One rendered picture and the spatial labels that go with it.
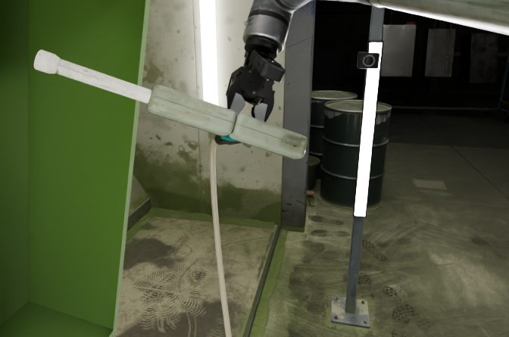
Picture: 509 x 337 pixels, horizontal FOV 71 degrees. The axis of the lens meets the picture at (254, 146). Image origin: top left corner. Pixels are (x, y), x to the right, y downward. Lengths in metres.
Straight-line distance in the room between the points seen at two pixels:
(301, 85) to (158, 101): 1.95
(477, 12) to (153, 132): 2.57
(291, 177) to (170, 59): 1.25
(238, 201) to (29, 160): 1.84
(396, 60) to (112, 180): 6.58
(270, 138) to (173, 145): 2.24
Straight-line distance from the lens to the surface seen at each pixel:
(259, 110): 0.72
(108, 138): 1.13
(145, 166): 3.06
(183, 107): 0.63
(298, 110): 2.55
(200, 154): 2.81
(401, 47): 7.37
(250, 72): 0.72
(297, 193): 2.74
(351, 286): 2.10
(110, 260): 1.32
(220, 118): 0.64
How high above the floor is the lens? 1.44
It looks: 17 degrees down
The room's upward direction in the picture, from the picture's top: straight up
